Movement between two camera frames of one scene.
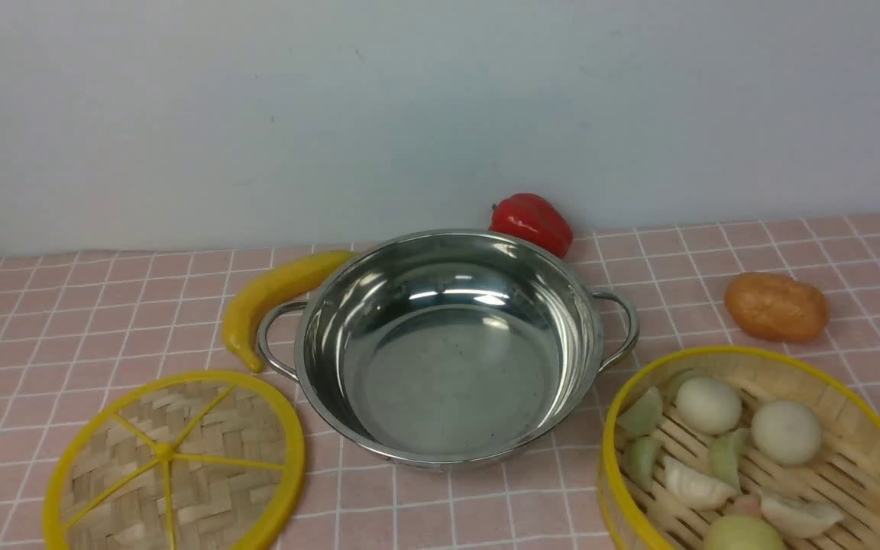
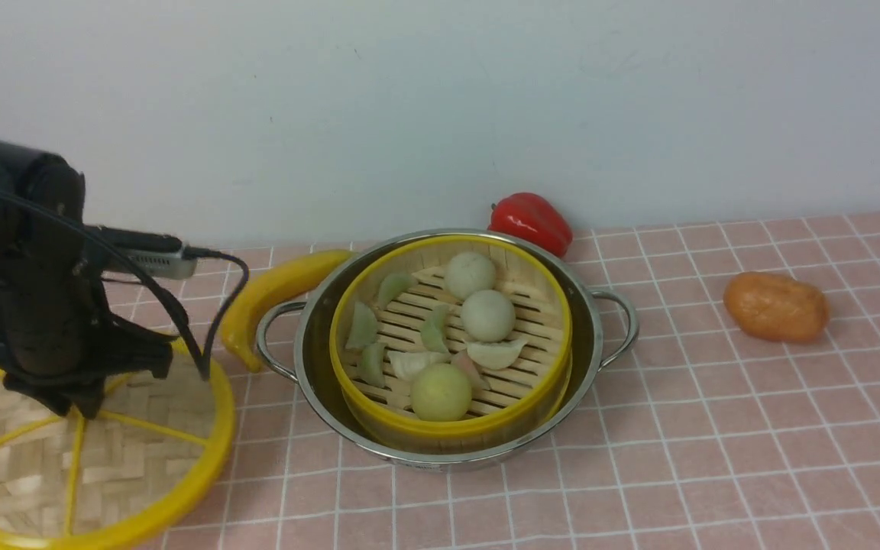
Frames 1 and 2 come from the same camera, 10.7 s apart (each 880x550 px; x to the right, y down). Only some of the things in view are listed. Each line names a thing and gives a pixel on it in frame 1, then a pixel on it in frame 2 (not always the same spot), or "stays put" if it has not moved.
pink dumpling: x=748 y=504 to x=464 y=358
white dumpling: x=797 y=515 to x=494 y=355
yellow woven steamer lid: x=292 y=441 to x=26 y=476
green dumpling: x=639 y=459 to x=372 y=370
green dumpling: x=644 y=414 to x=363 y=328
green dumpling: x=724 y=451 to x=433 y=329
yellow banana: x=246 y=298 stays put
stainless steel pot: x=448 y=347 stays put
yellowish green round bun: x=744 y=532 to x=441 y=393
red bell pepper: x=535 y=218 stays put
